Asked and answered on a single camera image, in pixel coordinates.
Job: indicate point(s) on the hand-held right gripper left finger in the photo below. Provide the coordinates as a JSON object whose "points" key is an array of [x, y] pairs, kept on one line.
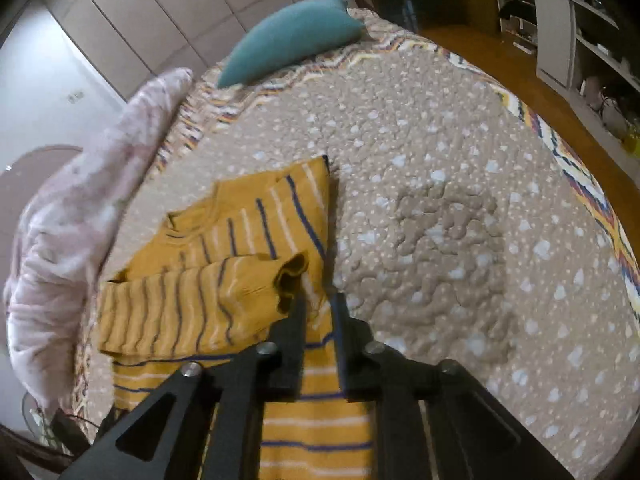
{"points": [[289, 345]]}

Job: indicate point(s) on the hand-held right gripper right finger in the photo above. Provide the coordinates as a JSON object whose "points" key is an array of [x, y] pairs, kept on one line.
{"points": [[350, 355]]}

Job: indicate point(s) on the yellow striped sweater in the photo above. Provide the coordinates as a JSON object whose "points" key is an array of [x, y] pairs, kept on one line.
{"points": [[240, 280]]}

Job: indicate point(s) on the beige dotted quilted blanket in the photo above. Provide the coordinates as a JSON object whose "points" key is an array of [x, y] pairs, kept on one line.
{"points": [[430, 220]]}

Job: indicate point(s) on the pink floral duvet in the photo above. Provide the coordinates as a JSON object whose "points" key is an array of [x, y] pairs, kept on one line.
{"points": [[75, 225]]}

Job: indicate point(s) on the teal pillow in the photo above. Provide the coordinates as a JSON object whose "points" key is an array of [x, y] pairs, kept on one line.
{"points": [[295, 35]]}

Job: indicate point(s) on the white door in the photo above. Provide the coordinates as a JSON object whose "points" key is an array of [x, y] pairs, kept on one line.
{"points": [[45, 80]]}

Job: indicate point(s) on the white wardrobe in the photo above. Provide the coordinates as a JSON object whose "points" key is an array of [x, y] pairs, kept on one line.
{"points": [[150, 10]]}

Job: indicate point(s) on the white shelving unit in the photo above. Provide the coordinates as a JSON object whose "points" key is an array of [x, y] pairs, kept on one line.
{"points": [[580, 45]]}

